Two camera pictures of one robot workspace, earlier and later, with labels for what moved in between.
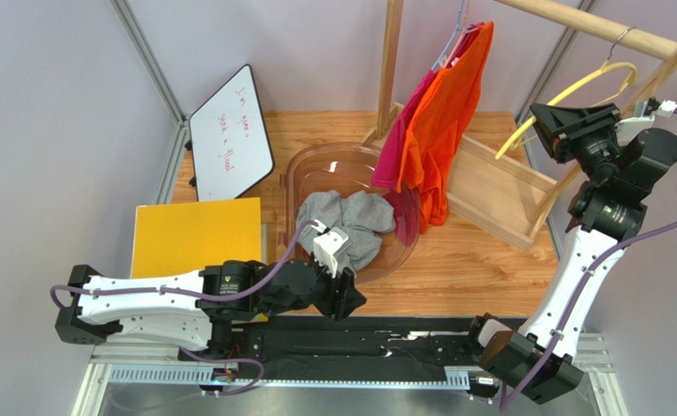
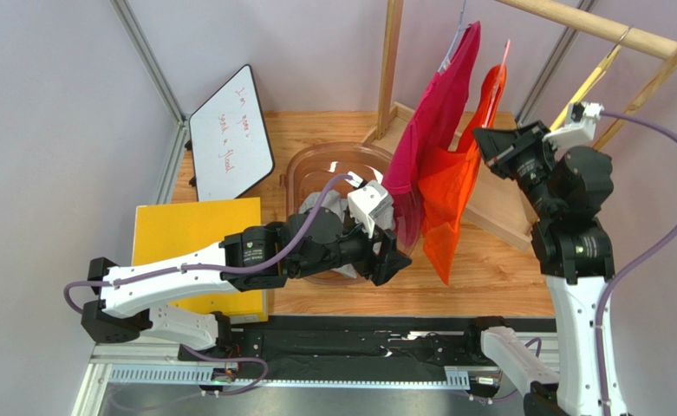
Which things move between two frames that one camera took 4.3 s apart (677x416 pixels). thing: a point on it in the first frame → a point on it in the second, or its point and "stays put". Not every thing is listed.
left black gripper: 350,297 → 383,267
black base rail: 348,347 stays put
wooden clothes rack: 498,188 stays put
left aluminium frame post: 162,81 stays put
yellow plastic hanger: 512,139 → 593,77
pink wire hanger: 459,39 → 492,96
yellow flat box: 179,237 stays put
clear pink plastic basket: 348,166 stays put
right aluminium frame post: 542,81 stays put
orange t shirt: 440,121 → 450,172
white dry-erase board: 231,146 stays put
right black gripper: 573,133 → 511,153
